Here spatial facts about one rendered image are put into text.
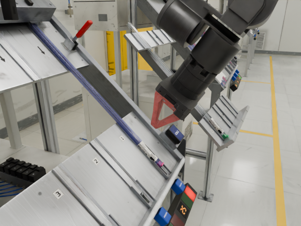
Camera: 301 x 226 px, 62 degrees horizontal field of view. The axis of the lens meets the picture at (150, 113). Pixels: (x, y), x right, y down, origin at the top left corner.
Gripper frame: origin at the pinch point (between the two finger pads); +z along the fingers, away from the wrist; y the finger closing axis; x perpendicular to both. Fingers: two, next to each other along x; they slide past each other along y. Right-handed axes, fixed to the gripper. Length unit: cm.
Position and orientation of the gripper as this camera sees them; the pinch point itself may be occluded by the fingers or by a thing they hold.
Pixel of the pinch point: (156, 123)
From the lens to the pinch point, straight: 47.2
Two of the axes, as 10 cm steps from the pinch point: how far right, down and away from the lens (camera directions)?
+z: -5.2, 6.8, 5.2
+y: -4.1, 3.4, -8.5
